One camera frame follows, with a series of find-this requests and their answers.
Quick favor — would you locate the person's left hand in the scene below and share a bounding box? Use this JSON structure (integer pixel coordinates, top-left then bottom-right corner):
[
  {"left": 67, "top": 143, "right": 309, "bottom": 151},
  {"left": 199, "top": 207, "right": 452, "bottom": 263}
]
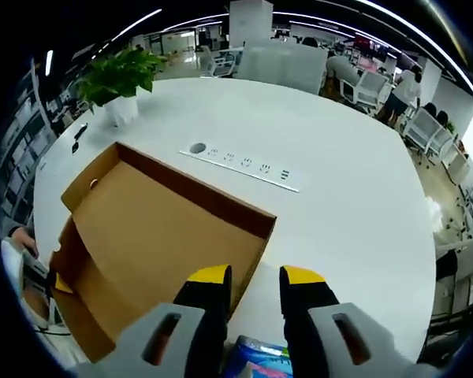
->
[{"left": 8, "top": 226, "right": 39, "bottom": 258}]

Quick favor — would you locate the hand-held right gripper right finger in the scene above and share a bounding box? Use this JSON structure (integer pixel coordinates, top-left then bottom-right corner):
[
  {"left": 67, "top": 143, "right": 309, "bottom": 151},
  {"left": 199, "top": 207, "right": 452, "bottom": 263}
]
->
[{"left": 279, "top": 265, "right": 438, "bottom": 378}]

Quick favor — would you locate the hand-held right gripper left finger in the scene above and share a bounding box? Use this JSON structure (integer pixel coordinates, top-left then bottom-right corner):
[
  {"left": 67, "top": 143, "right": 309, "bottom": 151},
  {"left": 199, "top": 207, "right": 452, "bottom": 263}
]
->
[{"left": 76, "top": 264, "right": 233, "bottom": 378}]

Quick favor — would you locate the grey metal shelf unit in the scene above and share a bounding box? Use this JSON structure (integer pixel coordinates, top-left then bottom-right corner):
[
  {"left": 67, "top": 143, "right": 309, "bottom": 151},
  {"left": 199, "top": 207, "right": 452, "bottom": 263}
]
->
[{"left": 0, "top": 58, "right": 60, "bottom": 221}]

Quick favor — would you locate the blue soft tissue pack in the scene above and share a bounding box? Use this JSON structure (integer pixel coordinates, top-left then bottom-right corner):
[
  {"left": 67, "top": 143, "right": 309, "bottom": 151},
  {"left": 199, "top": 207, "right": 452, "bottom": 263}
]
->
[{"left": 222, "top": 335, "right": 291, "bottom": 378}]

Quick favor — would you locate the red wall screen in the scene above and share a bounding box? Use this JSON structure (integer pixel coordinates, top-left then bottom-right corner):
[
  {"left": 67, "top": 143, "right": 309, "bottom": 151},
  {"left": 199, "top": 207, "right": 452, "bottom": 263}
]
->
[{"left": 354, "top": 33, "right": 389, "bottom": 61}]

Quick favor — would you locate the group of white office chairs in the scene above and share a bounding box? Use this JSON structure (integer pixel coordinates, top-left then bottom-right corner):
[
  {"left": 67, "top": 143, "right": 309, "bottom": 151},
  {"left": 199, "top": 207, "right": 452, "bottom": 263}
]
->
[{"left": 199, "top": 45, "right": 458, "bottom": 158}]

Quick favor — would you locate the white desk partition board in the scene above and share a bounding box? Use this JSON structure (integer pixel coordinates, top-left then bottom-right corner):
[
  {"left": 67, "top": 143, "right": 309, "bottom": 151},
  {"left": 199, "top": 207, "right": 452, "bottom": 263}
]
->
[{"left": 236, "top": 41, "right": 328, "bottom": 95}]

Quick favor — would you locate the brown cardboard shoe box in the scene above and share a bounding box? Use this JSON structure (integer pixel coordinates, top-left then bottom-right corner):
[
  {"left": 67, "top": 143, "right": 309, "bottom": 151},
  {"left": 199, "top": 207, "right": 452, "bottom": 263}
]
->
[{"left": 49, "top": 141, "right": 277, "bottom": 364}]

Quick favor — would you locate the green plant in white pot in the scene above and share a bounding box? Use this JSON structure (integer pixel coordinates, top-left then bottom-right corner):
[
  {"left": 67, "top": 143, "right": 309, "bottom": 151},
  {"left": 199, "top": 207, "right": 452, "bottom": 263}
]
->
[{"left": 76, "top": 49, "right": 169, "bottom": 127}]

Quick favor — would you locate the white table socket strip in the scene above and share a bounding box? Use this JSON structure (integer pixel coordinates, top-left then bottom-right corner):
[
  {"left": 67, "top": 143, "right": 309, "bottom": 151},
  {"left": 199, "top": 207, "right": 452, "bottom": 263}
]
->
[{"left": 179, "top": 140, "right": 300, "bottom": 193}]

